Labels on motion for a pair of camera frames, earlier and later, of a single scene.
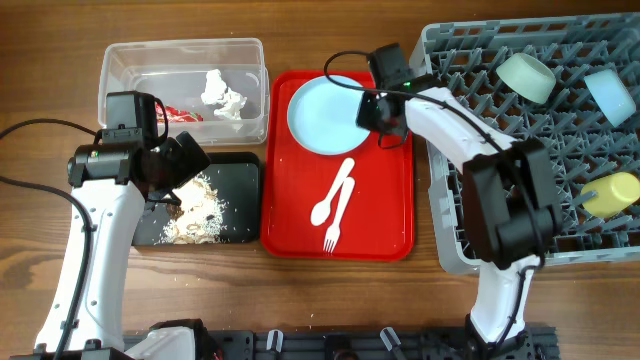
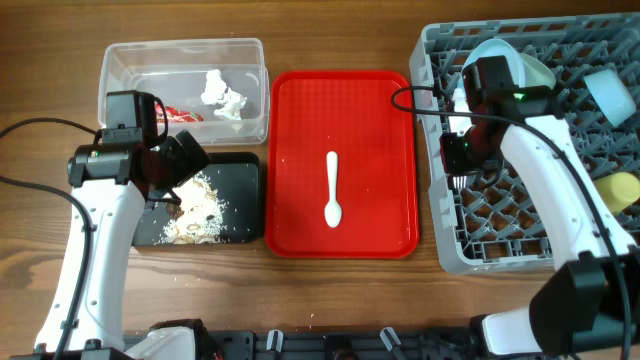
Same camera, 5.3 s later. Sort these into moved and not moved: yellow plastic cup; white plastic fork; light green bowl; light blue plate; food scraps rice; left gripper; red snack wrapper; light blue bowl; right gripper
Moved: light blue plate; white plastic fork; right gripper
Not moved: food scraps rice; light green bowl; yellow plastic cup; left gripper; light blue bowl; red snack wrapper
